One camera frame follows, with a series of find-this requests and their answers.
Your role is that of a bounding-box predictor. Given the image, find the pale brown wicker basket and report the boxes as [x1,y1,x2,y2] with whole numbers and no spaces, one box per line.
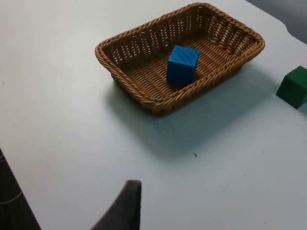
[94,2,266,117]

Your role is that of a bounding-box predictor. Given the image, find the green cube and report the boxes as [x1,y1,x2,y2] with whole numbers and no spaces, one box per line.
[275,66,307,110]

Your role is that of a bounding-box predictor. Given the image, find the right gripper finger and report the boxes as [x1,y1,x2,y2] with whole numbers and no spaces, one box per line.
[89,179,142,230]

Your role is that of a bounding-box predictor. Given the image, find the blue cube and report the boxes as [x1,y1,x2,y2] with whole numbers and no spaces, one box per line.
[166,45,201,88]

